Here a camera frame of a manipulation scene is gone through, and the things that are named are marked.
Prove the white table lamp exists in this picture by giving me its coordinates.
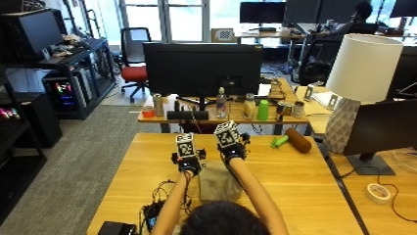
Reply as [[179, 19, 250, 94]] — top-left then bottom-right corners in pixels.
[[324, 33, 406, 156]]

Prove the white tape roll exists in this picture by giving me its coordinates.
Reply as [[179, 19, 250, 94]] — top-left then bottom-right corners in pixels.
[[366, 182, 392, 206]]

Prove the glass jar with lid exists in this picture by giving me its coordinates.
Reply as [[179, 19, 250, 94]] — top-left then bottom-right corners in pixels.
[[291, 100, 307, 119]]

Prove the black monitor with stand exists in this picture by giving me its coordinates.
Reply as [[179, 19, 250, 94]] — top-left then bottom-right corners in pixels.
[[343, 98, 417, 176]]

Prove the background black monitor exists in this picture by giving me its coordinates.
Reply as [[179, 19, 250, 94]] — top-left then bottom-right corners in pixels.
[[239, 1, 287, 24]]

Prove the red thin cable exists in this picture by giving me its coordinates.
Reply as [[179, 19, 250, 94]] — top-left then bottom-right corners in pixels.
[[376, 175, 417, 224]]

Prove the the person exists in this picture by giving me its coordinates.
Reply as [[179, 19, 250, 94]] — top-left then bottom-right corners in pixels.
[[178, 200, 272, 235]]

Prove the black cable bundle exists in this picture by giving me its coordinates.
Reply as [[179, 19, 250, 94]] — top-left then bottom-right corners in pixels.
[[140, 178, 195, 233]]

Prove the beige drink bottle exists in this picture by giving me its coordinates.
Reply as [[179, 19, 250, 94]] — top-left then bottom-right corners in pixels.
[[243, 92, 258, 121]]

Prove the person's right hand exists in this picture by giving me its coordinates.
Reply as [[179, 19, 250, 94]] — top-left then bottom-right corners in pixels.
[[215, 132, 252, 164]]

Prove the white marker cube glove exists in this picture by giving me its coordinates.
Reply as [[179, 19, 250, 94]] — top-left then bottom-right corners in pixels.
[[175, 132, 198, 159], [212, 119, 243, 149]]

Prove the large black monitor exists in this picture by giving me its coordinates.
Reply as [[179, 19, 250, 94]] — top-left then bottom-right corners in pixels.
[[143, 41, 266, 112]]

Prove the black device box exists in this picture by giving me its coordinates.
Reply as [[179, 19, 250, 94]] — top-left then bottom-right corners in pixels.
[[96, 220, 140, 235]]

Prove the tall silver can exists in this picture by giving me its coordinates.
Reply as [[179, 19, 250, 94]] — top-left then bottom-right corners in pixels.
[[151, 93, 166, 118]]

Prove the red office chair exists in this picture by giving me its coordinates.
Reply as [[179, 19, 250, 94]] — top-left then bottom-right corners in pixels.
[[119, 26, 152, 104]]

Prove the black soundbar speaker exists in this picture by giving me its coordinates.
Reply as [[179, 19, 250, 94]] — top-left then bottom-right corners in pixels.
[[166, 110, 210, 120]]

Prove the grey folded cloth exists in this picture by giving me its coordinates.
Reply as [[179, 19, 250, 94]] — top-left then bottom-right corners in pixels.
[[199, 160, 244, 203]]

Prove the clear water bottle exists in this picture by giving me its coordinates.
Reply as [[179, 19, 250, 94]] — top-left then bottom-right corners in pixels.
[[215, 86, 230, 119]]

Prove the person's left hand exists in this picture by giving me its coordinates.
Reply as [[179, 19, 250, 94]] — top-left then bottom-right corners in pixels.
[[171, 148, 208, 177]]

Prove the checkerboard calibration board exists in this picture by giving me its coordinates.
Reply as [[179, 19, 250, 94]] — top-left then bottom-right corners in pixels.
[[210, 27, 239, 44]]

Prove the green plastic cup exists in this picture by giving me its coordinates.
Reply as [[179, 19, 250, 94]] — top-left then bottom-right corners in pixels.
[[256, 99, 271, 122]]

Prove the white marker cube left glove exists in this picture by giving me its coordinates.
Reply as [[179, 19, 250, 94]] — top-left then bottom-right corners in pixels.
[[175, 132, 198, 159]]

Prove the computer tower with coloured lights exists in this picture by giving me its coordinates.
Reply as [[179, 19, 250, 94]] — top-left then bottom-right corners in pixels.
[[42, 71, 90, 114]]

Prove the black shelving cabinet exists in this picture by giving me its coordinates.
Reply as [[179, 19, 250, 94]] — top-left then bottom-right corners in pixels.
[[0, 37, 118, 120]]

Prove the brown roller with green handle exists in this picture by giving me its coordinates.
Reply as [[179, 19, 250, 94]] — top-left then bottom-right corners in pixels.
[[270, 127, 314, 155]]

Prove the dark jar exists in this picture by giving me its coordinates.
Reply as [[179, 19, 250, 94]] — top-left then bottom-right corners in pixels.
[[275, 100, 294, 122]]

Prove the black office chair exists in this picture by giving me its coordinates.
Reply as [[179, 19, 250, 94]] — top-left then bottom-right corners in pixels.
[[296, 38, 344, 86]]

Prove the white marker cube right glove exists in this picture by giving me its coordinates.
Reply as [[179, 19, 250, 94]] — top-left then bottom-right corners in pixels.
[[212, 119, 243, 149]]

